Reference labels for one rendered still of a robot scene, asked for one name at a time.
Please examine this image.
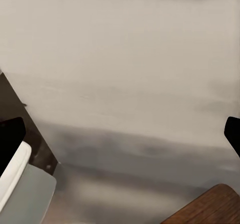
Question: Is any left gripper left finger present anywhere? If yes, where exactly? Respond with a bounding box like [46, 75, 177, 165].
[0, 117, 26, 177]

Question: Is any cutting board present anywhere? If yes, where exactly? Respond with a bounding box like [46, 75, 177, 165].
[160, 184, 240, 224]

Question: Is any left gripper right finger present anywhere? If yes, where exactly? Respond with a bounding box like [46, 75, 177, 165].
[224, 117, 240, 157]

